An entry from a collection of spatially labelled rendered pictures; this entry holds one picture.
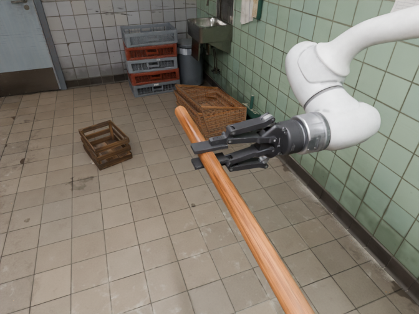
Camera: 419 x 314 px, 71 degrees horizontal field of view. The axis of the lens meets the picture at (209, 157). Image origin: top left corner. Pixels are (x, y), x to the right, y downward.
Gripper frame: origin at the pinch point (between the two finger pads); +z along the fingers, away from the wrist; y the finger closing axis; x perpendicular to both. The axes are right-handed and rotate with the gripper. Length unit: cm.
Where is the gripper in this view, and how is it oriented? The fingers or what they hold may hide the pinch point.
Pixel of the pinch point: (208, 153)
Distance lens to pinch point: 59.8
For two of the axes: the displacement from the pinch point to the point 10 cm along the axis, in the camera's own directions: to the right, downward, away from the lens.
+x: -3.3, -5.5, 7.7
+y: 0.0, 8.1, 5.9
